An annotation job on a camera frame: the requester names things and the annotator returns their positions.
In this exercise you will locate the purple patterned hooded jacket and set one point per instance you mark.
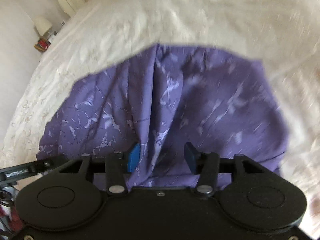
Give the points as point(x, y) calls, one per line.
point(162, 98)

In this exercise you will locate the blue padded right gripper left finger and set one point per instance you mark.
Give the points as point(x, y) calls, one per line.
point(119, 164)

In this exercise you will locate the white embroidered bedspread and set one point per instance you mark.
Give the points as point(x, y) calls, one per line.
point(284, 34)

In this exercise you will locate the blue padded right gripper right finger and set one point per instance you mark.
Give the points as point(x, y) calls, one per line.
point(206, 165)

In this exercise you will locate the red picture frame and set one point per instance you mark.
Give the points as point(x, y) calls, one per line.
point(42, 44)

